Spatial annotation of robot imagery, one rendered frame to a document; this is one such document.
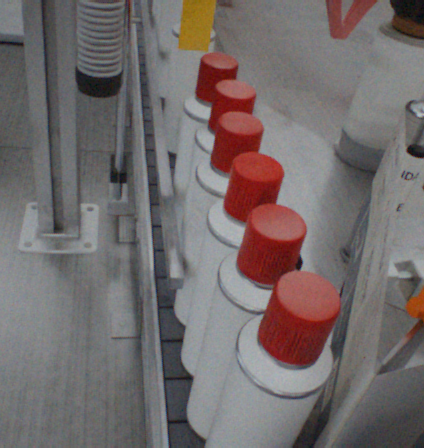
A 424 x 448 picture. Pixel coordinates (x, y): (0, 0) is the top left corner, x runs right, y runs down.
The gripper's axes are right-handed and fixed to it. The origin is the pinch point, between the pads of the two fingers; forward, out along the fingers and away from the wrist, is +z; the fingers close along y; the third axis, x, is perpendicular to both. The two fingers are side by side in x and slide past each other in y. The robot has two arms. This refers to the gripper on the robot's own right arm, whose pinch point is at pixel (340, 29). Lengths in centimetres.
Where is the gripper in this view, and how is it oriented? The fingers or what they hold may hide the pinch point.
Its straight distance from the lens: 55.0
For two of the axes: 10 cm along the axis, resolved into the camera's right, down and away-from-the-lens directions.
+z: -1.3, 7.6, 6.3
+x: -9.8, -0.1, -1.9
